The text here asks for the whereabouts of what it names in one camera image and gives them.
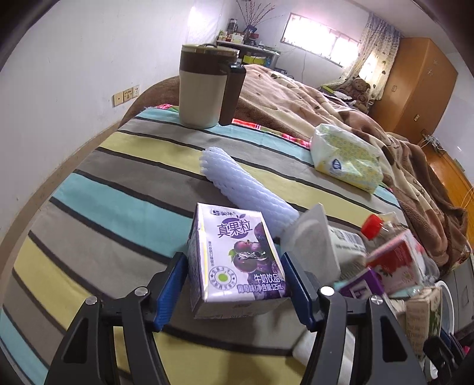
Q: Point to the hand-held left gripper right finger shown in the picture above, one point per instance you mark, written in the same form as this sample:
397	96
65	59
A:
297	288

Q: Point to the floral curtain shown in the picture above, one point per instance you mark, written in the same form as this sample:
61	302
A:
374	55

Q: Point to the brown teddy bear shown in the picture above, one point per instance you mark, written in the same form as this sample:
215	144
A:
357	92

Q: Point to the wooden wardrobe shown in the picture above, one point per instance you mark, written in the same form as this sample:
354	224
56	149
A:
414	81

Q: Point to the cluttered shelf unit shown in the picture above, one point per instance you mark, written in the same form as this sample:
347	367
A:
246	48

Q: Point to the wooden headboard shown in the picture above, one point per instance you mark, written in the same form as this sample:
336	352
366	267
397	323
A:
450	177

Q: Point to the brown and beige travel mug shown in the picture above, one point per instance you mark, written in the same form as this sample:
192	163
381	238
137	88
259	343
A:
202	89

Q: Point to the clear plastic bottle red cap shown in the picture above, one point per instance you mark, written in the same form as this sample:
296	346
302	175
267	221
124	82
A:
371	225

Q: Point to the white foam net sleeve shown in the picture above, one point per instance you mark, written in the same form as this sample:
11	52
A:
240	181

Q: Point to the purple milk drink carton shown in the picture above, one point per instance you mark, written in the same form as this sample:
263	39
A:
237	259

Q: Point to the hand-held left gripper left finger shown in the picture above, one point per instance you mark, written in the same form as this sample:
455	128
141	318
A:
171	288

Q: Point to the decorative dry branches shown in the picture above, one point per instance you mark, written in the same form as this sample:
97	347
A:
255	13

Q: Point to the brown fleece blanket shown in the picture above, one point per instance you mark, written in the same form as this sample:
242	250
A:
318	107

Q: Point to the wall socket panel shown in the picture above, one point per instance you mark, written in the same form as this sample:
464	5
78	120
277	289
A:
126	95

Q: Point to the small purple carton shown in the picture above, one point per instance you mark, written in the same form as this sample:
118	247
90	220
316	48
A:
361	285

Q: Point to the beige patterned box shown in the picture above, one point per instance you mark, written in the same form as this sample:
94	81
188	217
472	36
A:
424	318

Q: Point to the white trash bin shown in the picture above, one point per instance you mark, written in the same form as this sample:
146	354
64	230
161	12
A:
446	300

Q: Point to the white printed carton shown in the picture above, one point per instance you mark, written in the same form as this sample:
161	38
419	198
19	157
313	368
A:
346	246

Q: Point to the red milk drink carton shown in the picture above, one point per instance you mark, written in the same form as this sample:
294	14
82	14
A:
398	263

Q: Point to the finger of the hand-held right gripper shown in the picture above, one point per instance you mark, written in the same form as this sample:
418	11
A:
442	355

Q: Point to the window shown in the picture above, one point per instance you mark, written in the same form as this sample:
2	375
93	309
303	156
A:
314	39

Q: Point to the yellow patterned tissue pack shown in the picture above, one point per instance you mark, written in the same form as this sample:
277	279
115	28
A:
344	155

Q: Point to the translucent silver pouch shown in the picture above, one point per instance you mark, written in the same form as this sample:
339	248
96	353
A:
311	240

